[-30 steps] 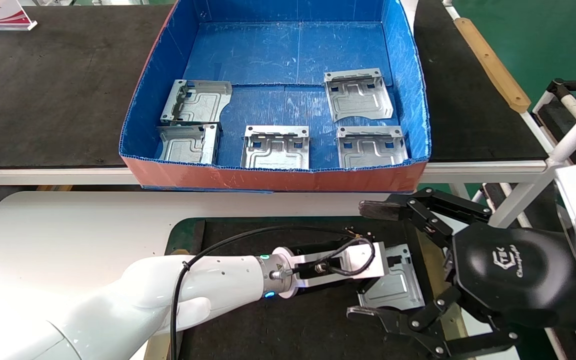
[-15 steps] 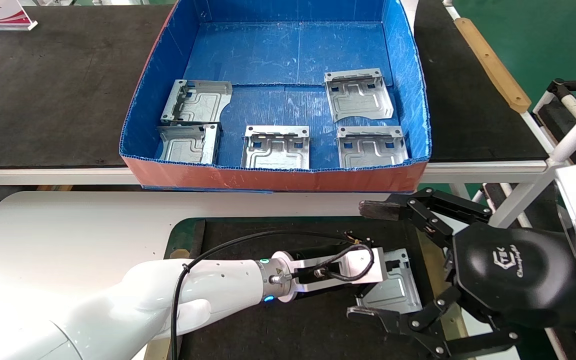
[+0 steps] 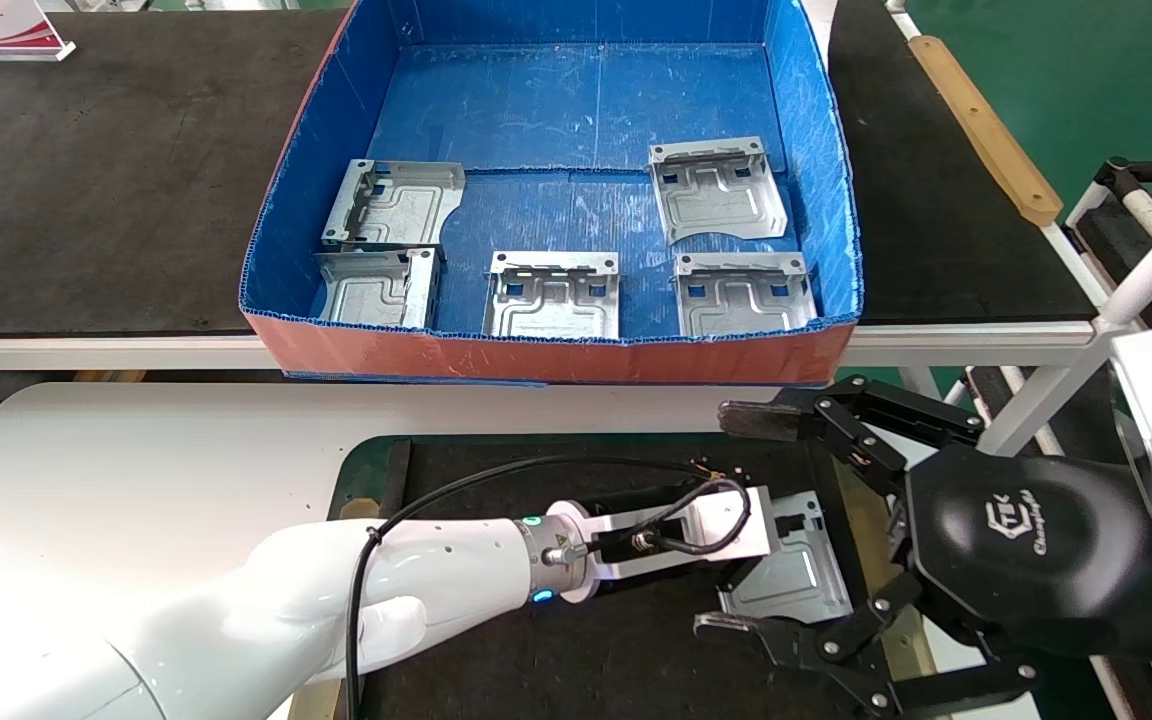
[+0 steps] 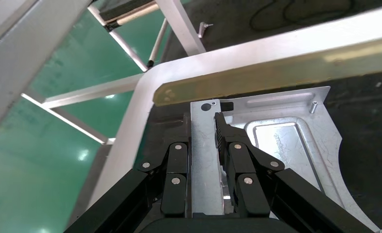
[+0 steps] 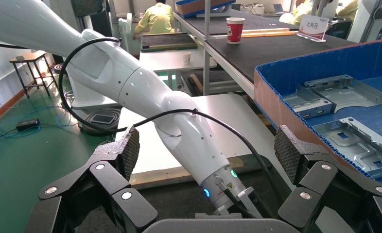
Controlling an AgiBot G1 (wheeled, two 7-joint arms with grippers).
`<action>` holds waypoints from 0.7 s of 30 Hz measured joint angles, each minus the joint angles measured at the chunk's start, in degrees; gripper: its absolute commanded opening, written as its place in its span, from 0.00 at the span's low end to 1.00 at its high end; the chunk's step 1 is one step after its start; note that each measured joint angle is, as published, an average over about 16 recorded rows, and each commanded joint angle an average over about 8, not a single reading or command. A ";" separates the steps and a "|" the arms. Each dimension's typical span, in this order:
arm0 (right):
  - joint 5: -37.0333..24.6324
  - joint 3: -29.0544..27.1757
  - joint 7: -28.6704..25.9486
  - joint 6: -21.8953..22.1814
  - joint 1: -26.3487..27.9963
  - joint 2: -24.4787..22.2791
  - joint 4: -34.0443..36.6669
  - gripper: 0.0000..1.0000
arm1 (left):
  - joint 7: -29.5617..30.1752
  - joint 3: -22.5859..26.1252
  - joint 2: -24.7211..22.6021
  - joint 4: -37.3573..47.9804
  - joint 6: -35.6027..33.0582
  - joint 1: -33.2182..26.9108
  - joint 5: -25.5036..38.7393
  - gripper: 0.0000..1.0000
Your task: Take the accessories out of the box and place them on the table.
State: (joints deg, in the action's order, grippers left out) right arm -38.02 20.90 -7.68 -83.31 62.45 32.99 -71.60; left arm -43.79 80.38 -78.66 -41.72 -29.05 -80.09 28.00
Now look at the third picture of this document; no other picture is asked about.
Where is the black work mat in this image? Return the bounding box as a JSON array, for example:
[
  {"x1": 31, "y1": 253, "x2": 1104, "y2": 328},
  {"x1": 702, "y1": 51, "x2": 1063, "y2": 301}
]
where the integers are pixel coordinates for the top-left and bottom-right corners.
[{"x1": 356, "y1": 437, "x2": 902, "y2": 720}]

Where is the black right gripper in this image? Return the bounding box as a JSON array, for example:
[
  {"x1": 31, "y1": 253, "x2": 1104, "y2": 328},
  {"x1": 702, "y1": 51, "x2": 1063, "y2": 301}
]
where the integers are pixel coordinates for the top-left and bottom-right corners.
[{"x1": 891, "y1": 445, "x2": 1152, "y2": 656}]

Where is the blue corrugated box red outside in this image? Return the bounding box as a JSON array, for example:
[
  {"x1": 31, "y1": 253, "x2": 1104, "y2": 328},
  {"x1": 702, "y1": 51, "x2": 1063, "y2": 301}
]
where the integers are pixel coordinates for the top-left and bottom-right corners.
[{"x1": 239, "y1": 0, "x2": 864, "y2": 387}]

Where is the tan strip with holes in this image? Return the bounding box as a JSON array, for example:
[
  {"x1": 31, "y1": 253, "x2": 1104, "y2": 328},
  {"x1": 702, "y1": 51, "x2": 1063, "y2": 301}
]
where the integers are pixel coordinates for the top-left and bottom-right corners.
[{"x1": 834, "y1": 465, "x2": 937, "y2": 691}]

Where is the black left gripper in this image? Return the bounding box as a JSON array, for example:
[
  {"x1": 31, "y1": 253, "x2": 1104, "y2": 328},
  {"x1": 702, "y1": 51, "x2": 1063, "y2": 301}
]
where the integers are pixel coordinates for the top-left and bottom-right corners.
[{"x1": 574, "y1": 376, "x2": 1042, "y2": 720}]

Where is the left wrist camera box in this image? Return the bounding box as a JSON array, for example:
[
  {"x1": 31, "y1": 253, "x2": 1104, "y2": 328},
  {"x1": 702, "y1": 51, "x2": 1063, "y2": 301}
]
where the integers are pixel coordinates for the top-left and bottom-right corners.
[{"x1": 591, "y1": 485, "x2": 775, "y2": 584}]

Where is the black pipe connector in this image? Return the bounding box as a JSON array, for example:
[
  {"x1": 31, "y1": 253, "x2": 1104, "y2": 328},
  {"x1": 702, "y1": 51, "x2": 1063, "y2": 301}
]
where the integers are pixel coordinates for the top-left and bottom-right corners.
[{"x1": 1093, "y1": 157, "x2": 1152, "y2": 206}]

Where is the stamped metal bracket plate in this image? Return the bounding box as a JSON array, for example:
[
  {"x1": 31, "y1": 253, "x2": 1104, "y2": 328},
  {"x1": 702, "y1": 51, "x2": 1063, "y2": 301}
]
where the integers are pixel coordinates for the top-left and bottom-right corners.
[
  {"x1": 716, "y1": 490, "x2": 854, "y2": 627},
  {"x1": 321, "y1": 159, "x2": 467, "y2": 251},
  {"x1": 648, "y1": 137, "x2": 789, "y2": 246},
  {"x1": 674, "y1": 251, "x2": 819, "y2": 338},
  {"x1": 483, "y1": 251, "x2": 623, "y2": 339},
  {"x1": 314, "y1": 247, "x2": 442, "y2": 331}
]

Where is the white diagonal frame pipe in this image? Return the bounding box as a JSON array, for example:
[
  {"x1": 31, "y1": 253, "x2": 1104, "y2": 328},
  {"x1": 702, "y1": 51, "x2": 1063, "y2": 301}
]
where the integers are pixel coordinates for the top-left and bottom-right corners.
[{"x1": 976, "y1": 185, "x2": 1152, "y2": 457}]

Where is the long wooden strip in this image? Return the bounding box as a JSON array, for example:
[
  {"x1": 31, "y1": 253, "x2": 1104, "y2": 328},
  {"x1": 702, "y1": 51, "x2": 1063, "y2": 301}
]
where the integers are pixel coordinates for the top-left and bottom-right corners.
[{"x1": 908, "y1": 36, "x2": 1064, "y2": 228}]

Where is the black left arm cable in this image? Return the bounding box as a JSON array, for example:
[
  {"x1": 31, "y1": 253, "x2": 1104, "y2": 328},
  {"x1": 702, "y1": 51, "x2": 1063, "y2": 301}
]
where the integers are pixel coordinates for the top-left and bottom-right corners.
[{"x1": 344, "y1": 455, "x2": 752, "y2": 720}]

